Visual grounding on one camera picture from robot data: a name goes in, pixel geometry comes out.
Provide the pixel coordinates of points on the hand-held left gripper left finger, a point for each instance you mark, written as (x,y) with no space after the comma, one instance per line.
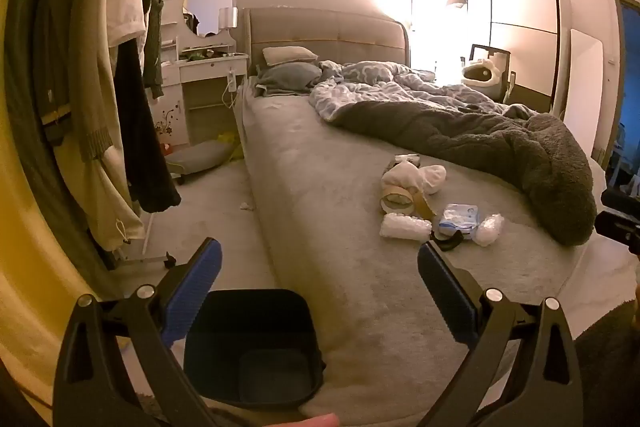
(200,292)

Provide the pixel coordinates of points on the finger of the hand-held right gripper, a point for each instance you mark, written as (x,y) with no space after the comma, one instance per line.
(620,232)
(622,198)

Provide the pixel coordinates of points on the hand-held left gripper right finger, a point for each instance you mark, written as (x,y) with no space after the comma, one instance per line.
(447,302)

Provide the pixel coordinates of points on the dark blue trash bin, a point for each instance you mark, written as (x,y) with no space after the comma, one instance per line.
(260,322)

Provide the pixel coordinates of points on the small clear bubble wrap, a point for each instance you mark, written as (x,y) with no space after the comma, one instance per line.
(489,229)

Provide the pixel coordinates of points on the blue white wipes packet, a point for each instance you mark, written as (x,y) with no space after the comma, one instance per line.
(460,217)

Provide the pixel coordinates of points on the long clear bubble wrap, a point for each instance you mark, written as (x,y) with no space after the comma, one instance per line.
(402,227)

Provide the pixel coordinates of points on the brown cardboard piece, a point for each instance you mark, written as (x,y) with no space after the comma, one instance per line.
(424,205)

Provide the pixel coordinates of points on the person's left hand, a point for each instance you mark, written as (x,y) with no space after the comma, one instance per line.
(320,420)

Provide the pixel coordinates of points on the white clothes rack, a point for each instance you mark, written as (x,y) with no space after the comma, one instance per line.
(150,252)

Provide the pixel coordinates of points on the crumpled white tissue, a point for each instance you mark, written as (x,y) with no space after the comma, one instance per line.
(246,206)

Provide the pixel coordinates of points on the blue door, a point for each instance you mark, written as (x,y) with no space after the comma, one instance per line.
(629,82)

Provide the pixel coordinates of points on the white fluffy earmuffs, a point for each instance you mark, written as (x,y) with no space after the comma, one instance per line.
(415,177)

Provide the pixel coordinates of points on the grey fluffy blanket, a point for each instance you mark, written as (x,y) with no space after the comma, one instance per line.
(500,142)

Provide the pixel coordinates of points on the dark cloth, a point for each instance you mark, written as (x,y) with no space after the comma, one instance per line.
(610,367)

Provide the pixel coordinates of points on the grey seat cushion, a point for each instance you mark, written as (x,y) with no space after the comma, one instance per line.
(200,156)

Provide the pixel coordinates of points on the yellow green bag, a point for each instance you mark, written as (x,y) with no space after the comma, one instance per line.
(230,146)

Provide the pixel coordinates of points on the grey bed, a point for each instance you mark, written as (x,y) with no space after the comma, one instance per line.
(325,207)

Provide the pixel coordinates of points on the black fuzzy garment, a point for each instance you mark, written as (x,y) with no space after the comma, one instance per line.
(145,147)

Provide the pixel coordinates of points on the white cat house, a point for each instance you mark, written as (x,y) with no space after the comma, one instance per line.
(505,72)

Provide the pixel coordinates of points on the mirrored wardrobe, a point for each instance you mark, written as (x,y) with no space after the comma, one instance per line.
(520,42)

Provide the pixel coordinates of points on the white cat bed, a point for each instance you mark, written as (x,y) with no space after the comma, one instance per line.
(481,74)

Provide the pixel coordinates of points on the white power strip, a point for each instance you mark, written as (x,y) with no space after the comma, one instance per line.
(232,82)

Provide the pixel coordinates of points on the white dressing table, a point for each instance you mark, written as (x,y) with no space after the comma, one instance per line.
(205,72)

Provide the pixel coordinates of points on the blue white patterned duvet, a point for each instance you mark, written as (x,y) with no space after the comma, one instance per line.
(360,97)

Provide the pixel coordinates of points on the grey pillow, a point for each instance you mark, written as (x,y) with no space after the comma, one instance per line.
(290,77)

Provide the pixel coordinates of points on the hanging clothes on rack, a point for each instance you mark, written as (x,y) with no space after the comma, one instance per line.
(75,82)

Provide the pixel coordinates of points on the beige pillow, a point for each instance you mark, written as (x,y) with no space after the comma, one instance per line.
(290,56)

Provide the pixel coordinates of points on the dark green garment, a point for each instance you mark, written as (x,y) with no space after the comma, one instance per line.
(154,42)

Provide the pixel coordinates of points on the oval mirror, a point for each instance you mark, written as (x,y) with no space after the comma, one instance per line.
(207,2)

